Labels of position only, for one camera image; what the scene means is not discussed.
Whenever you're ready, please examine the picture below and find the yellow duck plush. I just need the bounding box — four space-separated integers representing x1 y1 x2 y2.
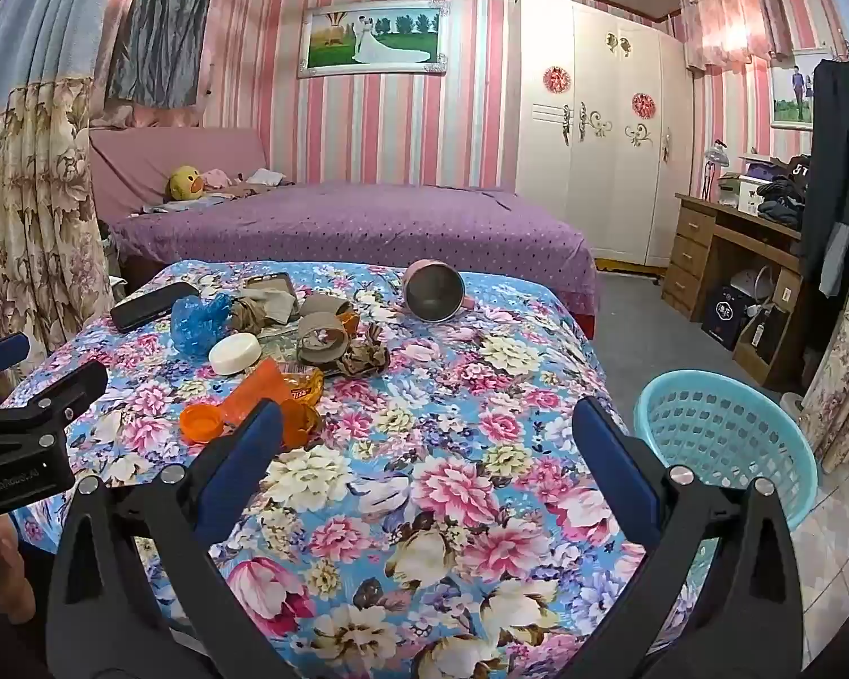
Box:
168 166 205 201

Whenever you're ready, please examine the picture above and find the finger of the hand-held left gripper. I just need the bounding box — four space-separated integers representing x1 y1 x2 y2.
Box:
0 332 31 379
0 359 109 434

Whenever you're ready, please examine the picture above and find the dark hanging coat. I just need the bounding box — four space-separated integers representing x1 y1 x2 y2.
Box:
799 57 849 298

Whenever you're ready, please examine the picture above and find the brown paper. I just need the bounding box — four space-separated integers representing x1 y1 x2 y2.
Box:
336 325 390 376

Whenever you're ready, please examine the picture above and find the black oblong case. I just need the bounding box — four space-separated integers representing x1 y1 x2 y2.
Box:
111 281 200 333

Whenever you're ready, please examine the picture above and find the orange plastic cap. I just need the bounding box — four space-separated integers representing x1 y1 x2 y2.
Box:
180 403 236 445

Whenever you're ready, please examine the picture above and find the grey hanging cloth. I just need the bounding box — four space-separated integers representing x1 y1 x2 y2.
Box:
106 0 220 110

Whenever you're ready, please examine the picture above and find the white wardrobe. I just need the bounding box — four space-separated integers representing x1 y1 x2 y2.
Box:
515 0 694 270

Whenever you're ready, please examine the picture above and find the blue plastic bag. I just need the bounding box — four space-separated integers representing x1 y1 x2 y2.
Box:
170 291 234 358

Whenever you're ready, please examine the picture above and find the black cardboard box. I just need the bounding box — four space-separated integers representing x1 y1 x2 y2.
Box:
702 285 754 351

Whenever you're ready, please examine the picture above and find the white box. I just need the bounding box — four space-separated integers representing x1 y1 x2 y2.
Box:
718 173 765 213

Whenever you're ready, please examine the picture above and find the framed wall picture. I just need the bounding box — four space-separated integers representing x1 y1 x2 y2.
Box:
297 2 450 79

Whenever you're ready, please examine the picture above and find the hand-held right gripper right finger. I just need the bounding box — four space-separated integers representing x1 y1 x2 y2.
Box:
572 396 811 679

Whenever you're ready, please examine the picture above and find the floral blanket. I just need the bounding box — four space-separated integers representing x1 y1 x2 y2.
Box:
7 258 715 679

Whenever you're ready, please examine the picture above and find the small wall poster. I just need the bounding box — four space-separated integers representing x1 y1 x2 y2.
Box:
771 49 832 130

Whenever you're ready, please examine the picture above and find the light blue plastic basket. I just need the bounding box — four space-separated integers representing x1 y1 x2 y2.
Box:
633 369 820 535

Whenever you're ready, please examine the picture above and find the pink window curtain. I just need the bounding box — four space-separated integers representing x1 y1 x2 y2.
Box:
679 0 797 72

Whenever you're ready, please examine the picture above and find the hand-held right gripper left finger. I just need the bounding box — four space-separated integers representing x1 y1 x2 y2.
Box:
46 399 312 679

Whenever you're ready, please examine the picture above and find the white round lid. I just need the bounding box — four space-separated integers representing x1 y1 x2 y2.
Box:
208 333 263 376

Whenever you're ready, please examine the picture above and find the white round appliance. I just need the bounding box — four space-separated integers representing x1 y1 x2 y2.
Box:
732 265 779 312

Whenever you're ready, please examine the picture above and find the phone in brown case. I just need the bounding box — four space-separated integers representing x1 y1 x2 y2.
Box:
241 273 297 298

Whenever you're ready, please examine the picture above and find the silver desk lamp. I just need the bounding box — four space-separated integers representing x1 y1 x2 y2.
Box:
704 141 730 199

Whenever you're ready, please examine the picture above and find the pile of dark clothes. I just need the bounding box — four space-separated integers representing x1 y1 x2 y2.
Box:
757 156 814 227

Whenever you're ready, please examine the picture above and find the orange snack wrapper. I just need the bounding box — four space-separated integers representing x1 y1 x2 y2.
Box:
222 358 325 450

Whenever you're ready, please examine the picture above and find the purple dotted bed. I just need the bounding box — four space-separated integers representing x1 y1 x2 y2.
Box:
106 180 600 341

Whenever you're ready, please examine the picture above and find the pink covered headboard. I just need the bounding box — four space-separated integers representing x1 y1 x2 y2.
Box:
88 127 270 220

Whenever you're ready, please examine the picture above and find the brown cardboard tube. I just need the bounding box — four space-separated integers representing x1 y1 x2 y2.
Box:
298 295 356 323
295 317 353 369

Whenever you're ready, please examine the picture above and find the pink steel mug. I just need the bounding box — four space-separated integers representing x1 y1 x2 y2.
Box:
401 259 477 326

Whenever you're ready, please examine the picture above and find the wooden desk with drawers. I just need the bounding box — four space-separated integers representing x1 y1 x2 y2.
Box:
661 191 804 379

